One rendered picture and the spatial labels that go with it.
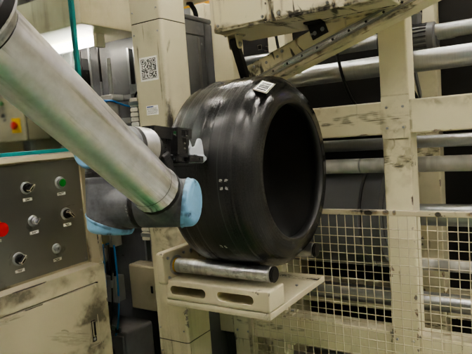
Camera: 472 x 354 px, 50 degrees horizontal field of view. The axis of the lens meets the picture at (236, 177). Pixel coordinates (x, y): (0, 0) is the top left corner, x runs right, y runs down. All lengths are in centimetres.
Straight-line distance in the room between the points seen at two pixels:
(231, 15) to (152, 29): 30
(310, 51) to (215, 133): 61
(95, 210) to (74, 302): 71
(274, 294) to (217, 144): 43
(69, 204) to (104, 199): 71
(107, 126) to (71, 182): 98
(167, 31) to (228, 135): 51
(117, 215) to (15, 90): 40
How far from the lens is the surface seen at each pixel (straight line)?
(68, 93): 66
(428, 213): 169
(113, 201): 97
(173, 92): 162
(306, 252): 162
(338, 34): 174
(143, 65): 166
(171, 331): 176
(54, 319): 163
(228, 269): 144
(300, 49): 180
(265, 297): 137
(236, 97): 133
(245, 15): 176
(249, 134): 126
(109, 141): 73
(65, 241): 169
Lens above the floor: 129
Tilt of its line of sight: 5 degrees down
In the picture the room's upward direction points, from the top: 4 degrees counter-clockwise
